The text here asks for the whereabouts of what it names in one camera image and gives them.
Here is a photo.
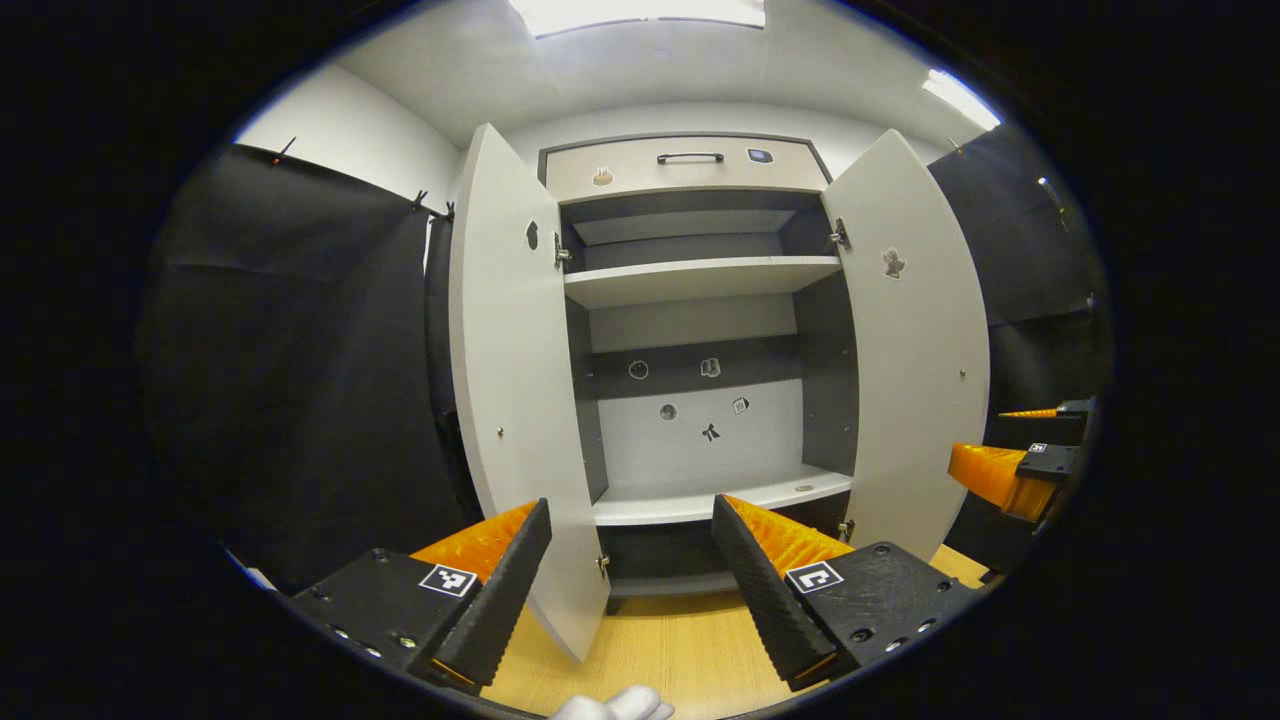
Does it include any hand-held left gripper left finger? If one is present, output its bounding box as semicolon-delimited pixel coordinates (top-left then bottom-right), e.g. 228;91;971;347
293;497;553;691

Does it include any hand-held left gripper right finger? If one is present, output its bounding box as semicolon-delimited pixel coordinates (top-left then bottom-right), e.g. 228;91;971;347
710;493;986;693

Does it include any beige shoe cabinet door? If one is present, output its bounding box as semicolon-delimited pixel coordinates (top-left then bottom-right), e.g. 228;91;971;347
820;128;993;563
447;122;611;664

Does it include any beige double-door shoe cabinet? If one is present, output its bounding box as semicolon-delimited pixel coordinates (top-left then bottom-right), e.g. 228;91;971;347
447;122;993;666

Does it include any beige cabinet shelf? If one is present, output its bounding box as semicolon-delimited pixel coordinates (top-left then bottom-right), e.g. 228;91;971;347
592;464;856;528
563;255;844;309

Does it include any beige cabinet drawer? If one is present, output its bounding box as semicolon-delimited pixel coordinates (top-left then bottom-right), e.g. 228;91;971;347
540;135;833;206

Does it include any black backdrop cloth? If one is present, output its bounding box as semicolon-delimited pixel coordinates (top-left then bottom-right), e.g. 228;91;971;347
135;120;1113;591

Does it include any ceiling light panel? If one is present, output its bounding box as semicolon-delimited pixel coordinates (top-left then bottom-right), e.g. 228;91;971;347
508;0;768;39
922;68;1001;131

